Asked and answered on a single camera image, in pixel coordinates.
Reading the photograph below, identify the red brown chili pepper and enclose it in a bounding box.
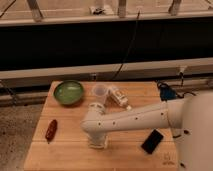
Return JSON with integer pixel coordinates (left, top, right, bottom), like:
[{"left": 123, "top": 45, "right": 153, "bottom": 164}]
[{"left": 45, "top": 120, "right": 57, "bottom": 142}]

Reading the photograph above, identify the white plastic bottle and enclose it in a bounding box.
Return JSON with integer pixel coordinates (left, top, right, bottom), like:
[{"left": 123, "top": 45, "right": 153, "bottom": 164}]
[{"left": 108, "top": 85, "right": 132, "bottom": 110}]

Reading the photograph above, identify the green ceramic bowl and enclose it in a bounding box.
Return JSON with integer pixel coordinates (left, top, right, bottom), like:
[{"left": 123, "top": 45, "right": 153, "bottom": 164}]
[{"left": 53, "top": 80, "right": 84, "bottom": 105}]

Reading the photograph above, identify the black hanging cable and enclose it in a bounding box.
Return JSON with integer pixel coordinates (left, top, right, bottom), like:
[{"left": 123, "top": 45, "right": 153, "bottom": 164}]
[{"left": 111, "top": 9, "right": 141, "bottom": 81}]

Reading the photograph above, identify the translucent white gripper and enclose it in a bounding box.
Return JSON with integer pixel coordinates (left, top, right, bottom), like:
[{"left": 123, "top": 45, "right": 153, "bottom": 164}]
[{"left": 88, "top": 132, "right": 108, "bottom": 149}]

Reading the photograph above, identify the wooden cutting board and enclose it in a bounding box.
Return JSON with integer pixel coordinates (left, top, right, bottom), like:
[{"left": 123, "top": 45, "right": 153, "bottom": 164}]
[{"left": 24, "top": 82, "right": 177, "bottom": 171}]

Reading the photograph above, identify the translucent white cup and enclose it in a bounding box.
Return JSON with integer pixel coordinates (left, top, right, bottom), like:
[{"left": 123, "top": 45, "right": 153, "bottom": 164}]
[{"left": 92, "top": 84, "right": 108, "bottom": 104}]

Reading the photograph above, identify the blue object on floor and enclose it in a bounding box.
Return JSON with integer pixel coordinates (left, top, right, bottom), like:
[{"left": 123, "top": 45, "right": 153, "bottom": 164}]
[{"left": 157, "top": 82, "right": 177, "bottom": 101}]

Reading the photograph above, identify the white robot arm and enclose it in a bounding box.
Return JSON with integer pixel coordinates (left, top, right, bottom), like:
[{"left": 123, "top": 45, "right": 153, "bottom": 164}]
[{"left": 81, "top": 92, "right": 213, "bottom": 171}]

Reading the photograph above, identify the black smartphone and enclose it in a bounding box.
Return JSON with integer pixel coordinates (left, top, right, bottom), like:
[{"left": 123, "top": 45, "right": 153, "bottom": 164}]
[{"left": 141, "top": 129, "right": 164, "bottom": 154}]

